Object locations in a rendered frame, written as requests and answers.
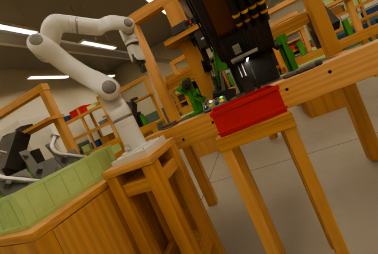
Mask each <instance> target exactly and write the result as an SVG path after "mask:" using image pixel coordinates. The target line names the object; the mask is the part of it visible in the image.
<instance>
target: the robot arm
mask: <svg viewBox="0 0 378 254"><path fill-rule="evenodd" d="M134 27H135V24H134V21H133V20H132V19H131V18H128V17H124V16H116V15H109V16H105V17H103V18H101V19H90V18H86V17H78V16H70V15H62V14H52V15H49V16H47V17H46V18H45V19H44V21H43V22H42V25H41V28H40V33H34V34H31V35H30V36H28V38H27V40H26V44H27V47H28V48H29V50H31V52H32V53H33V54H34V55H35V56H36V57H37V58H38V59H39V60H40V61H42V62H45V63H50V64H51V65H53V66H54V67H55V68H57V69H58V70H59V71H61V72H63V73H64V74H66V75H67V76H69V77H70V78H72V79H74V80H76V81H77V82H79V83H81V84H83V85H85V86H86V87H88V88H90V89H91V90H93V91H94V92H95V93H97V94H98V96H99V98H100V100H101V102H102V104H103V106H104V108H105V110H106V111H107V113H108V115H109V117H110V119H111V121H112V123H113V125H114V127H115V129H116V131H117V133H118V135H119V137H120V139H121V141H122V143H123V145H124V147H125V148H124V150H125V151H126V152H125V153H123V154H122V155H121V156H122V157H125V156H127V155H130V154H132V153H134V152H136V151H138V150H140V149H142V148H144V147H146V146H147V145H148V144H150V143H152V142H153V140H152V139H151V140H148V141H146V140H145V138H144V136H143V134H142V132H141V130H140V128H139V126H138V124H137V122H136V120H135V118H134V116H133V114H132V112H131V110H130V108H129V106H128V105H127V103H126V102H125V101H124V99H123V97H122V95H121V93H120V90H121V89H120V84H119V83H118V82H117V81H116V80H115V79H114V78H111V77H109V76H108V75H106V74H103V73H101V72H98V71H96V70H94V69H92V68H90V67H88V66H86V65H84V64H83V63H81V62H80V61H79V60H77V59H75V58H74V57H72V56H71V55H70V54H69V53H67V52H66V51H65V50H64V49H63V48H61V47H60V43H61V37H62V34H63V33H75V34H86V35H104V33H106V32H108V31H111V30H118V31H119V33H120V35H121V37H122V39H123V41H124V44H125V46H126V48H127V51H128V54H129V57H130V59H131V61H132V63H135V64H137V65H138V66H139V68H140V70H141V72H142V73H145V72H147V69H146V67H145V63H146V62H145V60H146V58H145V55H144V53H143V51H142V49H141V48H140V46H139V41H138V38H137V36H136V34H135V32H134Z"/></svg>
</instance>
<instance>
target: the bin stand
mask: <svg viewBox="0 0 378 254"><path fill-rule="evenodd" d="M296 126H297V124H296V121H295V119H294V116H293V114H292V112H290V111H289V110H287V112H285V113H282V114H280V115H277V116H275V117H272V118H270V119H267V120H265V121H262V122H260V123H257V124H255V125H252V126H250V127H247V128H244V129H243V130H240V131H237V132H235V133H232V134H230V135H227V136H225V137H223V138H221V136H220V135H218V136H217V138H216V140H215V142H216V145H217V147H218V149H219V151H220V153H222V154H223V157H224V159H225V161H226V163H227V166H228V168H229V170H230V173H231V175H232V177H233V179H234V181H235V184H236V186H237V188H238V190H239V192H240V195H241V197H242V200H243V201H244V204H245V206H246V209H247V211H248V213H249V215H250V217H251V220H252V222H253V224H254V226H255V228H256V231H257V233H258V235H259V238H260V240H261V242H262V244H263V247H264V249H265V251H266V253H267V254H286V251H285V249H284V246H283V244H282V242H281V240H280V237H279V235H278V233H277V230H276V228H275V226H274V224H273V221H272V219H271V217H270V215H269V212H268V210H267V208H266V206H265V203H264V201H263V198H262V196H261V194H260V192H259V189H258V187H257V185H256V183H255V181H254V178H253V176H252V174H251V172H250V169H249V167H248V164H247V162H246V160H245V158H244V155H243V153H242V151H241V149H240V146H241V145H244V144H247V143H250V142H252V141H255V140H259V139H261V138H264V137H267V136H270V135H272V134H275V133H278V132H281V133H282V135H283V138H284V140H285V143H286V145H287V147H288V150H289V152H290V154H291V157H292V159H293V161H294V163H295V166H296V169H297V170H298V173H299V175H300V178H301V180H302V182H303V185H304V187H305V189H306V191H307V194H308V196H309V199H310V201H311V204H312V206H313V208H314V211H315V213H316V215H317V217H318V220H319V223H320V224H321V227H322V229H323V232H324V234H325V236H326V239H327V241H328V243H329V245H330V247H331V249H334V251H335V253H336V254H350V253H349V251H348V248H347V245H346V244H345V241H344V238H343V236H342V234H341V231H340V229H339V227H338V224H337V222H336V220H335V218H334V215H333V212H332V210H331V208H330V205H329V203H328V201H327V198H326V196H325V194H324V192H323V189H322V186H321V184H320V182H319V179H318V177H317V175H316V172H315V170H314V168H313V165H312V163H311V160H310V159H309V156H308V153H307V151H306V149H305V146H304V144H303V142H302V139H301V137H300V135H299V132H298V130H297V127H296Z"/></svg>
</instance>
